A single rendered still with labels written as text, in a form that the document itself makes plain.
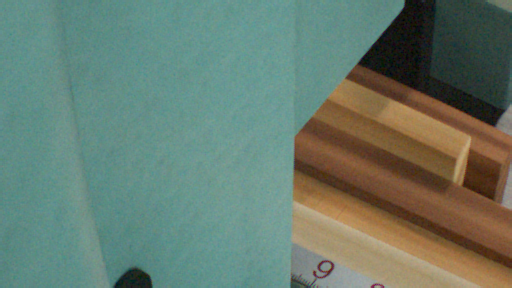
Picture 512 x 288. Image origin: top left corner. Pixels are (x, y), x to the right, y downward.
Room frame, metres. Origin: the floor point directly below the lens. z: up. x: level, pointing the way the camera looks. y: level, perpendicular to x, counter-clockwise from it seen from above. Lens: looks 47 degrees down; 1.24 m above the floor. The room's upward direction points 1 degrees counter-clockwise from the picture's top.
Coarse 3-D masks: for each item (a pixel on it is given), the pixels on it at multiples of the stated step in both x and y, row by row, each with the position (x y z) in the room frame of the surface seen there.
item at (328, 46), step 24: (312, 0) 0.23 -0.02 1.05; (336, 0) 0.25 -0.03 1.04; (360, 0) 0.26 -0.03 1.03; (384, 0) 0.27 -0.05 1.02; (312, 24) 0.23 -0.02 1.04; (336, 24) 0.25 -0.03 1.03; (360, 24) 0.26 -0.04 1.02; (384, 24) 0.27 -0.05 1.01; (312, 48) 0.23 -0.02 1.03; (336, 48) 0.25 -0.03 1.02; (360, 48) 0.26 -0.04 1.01; (312, 72) 0.23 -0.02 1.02; (336, 72) 0.25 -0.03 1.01; (312, 96) 0.23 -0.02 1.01
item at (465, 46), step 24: (456, 0) 0.36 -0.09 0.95; (480, 0) 0.35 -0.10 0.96; (504, 0) 0.35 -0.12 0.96; (456, 24) 0.36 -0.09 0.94; (480, 24) 0.35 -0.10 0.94; (504, 24) 0.34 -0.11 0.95; (432, 48) 0.36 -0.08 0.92; (456, 48) 0.36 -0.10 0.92; (480, 48) 0.35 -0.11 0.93; (504, 48) 0.34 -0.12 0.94; (432, 72) 0.36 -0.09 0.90; (456, 72) 0.36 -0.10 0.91; (480, 72) 0.35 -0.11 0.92; (504, 72) 0.34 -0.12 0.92; (480, 96) 0.35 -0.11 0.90; (504, 96) 0.34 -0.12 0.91
